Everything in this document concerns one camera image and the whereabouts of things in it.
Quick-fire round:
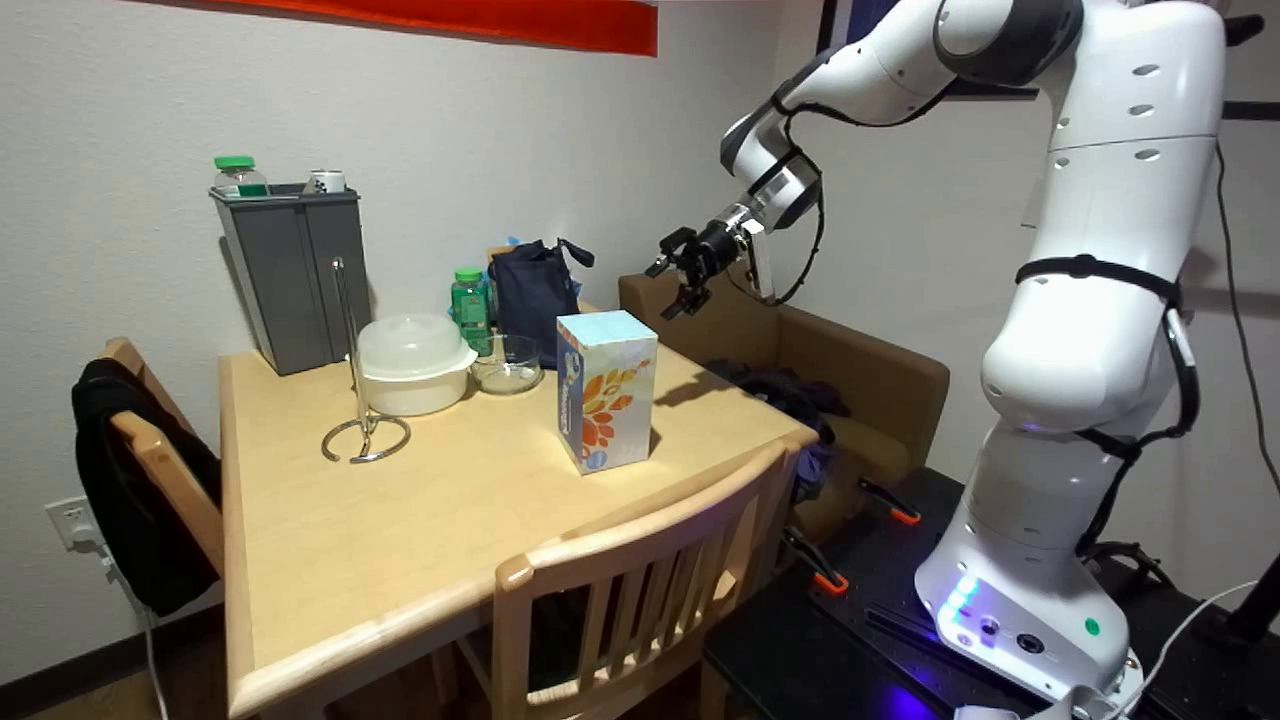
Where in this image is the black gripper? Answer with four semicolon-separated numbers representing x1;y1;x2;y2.
649;220;757;320

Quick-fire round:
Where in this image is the white floral tissue box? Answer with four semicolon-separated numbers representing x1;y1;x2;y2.
557;314;655;475

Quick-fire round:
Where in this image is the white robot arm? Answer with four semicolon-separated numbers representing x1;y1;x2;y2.
658;0;1226;720

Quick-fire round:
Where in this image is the dark navy bag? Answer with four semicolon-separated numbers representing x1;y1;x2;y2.
486;236;595;367

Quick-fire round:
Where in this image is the black clothing pile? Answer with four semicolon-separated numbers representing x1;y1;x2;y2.
720;365;847;434

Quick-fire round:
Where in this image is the clear glass bowl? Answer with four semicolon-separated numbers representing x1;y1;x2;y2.
473;332;545;397

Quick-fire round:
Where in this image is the green plastic bottle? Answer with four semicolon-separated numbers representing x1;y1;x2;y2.
453;268;490;358

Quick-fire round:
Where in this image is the brown armchair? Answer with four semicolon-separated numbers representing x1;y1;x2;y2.
619;275;947;540

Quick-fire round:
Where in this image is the white lidded bowl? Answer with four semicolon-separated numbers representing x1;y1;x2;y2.
355;316;476;415

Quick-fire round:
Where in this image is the wooden chair near robot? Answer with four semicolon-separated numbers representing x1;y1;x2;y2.
459;446;792;720

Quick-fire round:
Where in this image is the grey plastic bin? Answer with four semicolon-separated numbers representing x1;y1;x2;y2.
210;183;372;377

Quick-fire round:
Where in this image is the green capped bottle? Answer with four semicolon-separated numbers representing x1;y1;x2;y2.
215;157;269;202

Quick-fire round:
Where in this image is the wooden chair with jacket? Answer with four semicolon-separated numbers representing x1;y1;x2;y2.
102;336;225;574

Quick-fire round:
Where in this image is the black jacket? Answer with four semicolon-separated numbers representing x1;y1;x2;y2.
73;361;221;616

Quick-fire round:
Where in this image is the red wall banner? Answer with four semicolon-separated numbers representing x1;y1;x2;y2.
159;0;655;56

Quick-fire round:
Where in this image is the orange handled clamp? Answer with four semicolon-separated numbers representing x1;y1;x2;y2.
855;481;925;529
788;525;852;596

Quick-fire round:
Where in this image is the metal wire ring stand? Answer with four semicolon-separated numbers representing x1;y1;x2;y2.
319;361;412;466

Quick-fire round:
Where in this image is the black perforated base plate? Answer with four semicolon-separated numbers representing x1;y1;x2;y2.
704;473;1280;720

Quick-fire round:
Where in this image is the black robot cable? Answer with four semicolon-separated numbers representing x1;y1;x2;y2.
744;76;1205;554

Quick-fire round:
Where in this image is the wall power outlet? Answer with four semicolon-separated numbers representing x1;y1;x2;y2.
47;498;102;554

